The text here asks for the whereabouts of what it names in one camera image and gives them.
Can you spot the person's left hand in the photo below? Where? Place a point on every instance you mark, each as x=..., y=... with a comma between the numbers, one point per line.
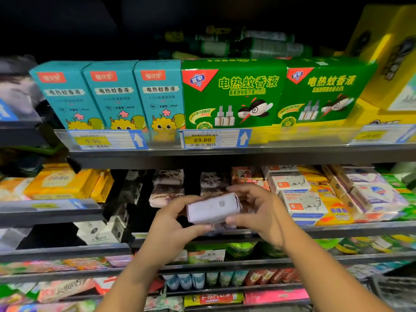
x=166, y=234

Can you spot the person's right hand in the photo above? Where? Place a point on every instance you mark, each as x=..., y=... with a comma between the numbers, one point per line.
x=266, y=217

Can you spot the stack of white orange soap boxes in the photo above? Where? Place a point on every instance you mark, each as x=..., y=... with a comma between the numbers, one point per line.
x=302, y=201

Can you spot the stack of pink soap boxes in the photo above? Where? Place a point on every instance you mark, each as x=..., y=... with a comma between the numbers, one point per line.
x=247, y=175

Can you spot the lilac soap box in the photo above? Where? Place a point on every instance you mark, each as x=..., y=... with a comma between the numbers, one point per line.
x=214, y=208

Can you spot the stack of floral soap boxes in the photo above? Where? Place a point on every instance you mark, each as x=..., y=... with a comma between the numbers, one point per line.
x=213, y=182

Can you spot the stack of yellow soap boxes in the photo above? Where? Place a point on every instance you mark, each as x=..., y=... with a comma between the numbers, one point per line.
x=338, y=214

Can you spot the stack of white purple soap boxes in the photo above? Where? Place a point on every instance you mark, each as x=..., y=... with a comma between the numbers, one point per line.
x=377, y=195

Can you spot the stack of yellow soap cartons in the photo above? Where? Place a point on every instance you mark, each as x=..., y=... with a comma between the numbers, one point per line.
x=58, y=183

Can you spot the stack of green soap boxes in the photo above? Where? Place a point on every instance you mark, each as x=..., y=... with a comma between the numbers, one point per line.
x=403, y=191

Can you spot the person's right forearm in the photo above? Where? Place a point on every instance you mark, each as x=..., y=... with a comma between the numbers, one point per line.
x=331, y=279

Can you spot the green white carton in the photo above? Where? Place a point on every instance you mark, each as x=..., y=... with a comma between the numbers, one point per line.
x=181, y=256
x=207, y=256

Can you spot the red white packet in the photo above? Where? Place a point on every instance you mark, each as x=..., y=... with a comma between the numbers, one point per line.
x=156, y=284

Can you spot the row of blue white tubes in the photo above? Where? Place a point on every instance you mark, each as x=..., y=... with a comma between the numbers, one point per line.
x=195, y=280

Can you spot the row of red tubes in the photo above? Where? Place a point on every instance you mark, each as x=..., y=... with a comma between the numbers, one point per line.
x=270, y=276

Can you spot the white floral packet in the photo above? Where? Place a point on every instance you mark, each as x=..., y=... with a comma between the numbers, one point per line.
x=162, y=303

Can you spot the white printed small cartons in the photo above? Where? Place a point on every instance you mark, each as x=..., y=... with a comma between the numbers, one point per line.
x=91, y=230

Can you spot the pink flat pack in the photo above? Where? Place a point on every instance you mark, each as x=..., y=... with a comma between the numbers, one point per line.
x=276, y=296

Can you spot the yellow red flat pack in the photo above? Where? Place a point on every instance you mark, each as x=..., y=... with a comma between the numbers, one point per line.
x=213, y=299

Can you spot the row of pink orange packets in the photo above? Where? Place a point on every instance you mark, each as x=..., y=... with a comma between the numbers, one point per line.
x=84, y=263

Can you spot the white blue price tag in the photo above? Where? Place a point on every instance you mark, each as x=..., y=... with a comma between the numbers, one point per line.
x=6, y=110
x=214, y=139
x=107, y=140
x=383, y=134

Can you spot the white blue price strip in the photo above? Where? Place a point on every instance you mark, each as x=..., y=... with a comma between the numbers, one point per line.
x=52, y=205

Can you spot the pile of colourful packets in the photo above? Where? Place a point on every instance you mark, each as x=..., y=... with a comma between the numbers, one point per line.
x=58, y=290

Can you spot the green box mosquito print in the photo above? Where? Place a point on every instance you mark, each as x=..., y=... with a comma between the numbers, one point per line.
x=227, y=87
x=325, y=84

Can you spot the teal box yellow cartoon print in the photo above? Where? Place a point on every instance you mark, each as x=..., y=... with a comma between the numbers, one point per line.
x=159, y=94

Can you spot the teal box pink flower print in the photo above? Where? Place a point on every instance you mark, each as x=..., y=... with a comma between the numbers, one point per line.
x=62, y=94
x=114, y=94

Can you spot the flat yellow box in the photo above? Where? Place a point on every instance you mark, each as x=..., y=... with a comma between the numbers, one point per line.
x=377, y=117

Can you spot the dark green packets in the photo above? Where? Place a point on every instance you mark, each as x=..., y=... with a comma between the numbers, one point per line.
x=26, y=165

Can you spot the white plastic pack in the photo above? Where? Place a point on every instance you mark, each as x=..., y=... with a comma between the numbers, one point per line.
x=10, y=238

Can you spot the orange white packet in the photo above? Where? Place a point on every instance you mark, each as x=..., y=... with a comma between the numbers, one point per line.
x=13, y=188

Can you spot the row of dark green packs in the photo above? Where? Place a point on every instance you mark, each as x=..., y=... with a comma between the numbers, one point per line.
x=273, y=47

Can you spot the large yellow box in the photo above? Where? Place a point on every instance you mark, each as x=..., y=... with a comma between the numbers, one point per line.
x=383, y=55

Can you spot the stack of white plastic packs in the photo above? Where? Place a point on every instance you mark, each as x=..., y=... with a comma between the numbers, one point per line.
x=19, y=84

